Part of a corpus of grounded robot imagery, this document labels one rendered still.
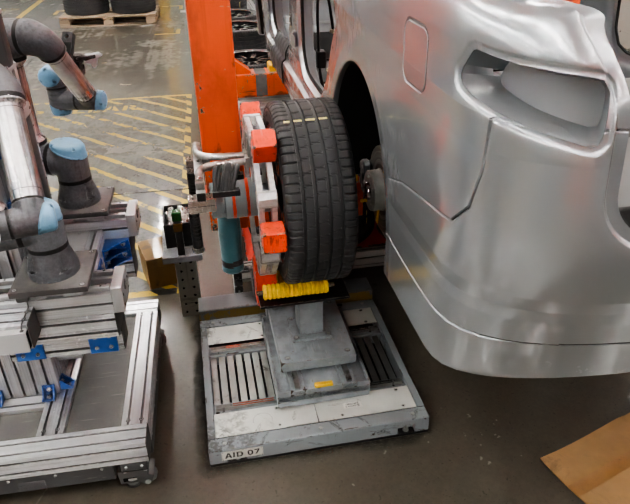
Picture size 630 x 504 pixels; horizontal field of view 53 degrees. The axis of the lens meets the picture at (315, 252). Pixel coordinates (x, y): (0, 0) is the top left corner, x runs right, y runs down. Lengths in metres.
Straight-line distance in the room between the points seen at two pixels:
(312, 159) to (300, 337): 0.85
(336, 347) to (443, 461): 0.58
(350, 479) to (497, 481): 0.52
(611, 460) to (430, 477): 0.66
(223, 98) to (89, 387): 1.21
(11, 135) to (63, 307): 0.59
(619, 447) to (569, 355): 1.11
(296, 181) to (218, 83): 0.70
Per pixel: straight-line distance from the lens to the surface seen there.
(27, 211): 1.68
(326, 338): 2.59
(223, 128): 2.60
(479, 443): 2.55
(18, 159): 1.73
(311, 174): 1.99
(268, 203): 2.01
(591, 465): 2.58
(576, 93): 1.40
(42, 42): 2.31
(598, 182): 1.31
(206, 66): 2.53
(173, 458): 2.51
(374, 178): 2.26
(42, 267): 2.01
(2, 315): 2.09
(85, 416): 2.45
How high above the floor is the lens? 1.83
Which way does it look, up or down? 31 degrees down
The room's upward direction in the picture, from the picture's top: 1 degrees counter-clockwise
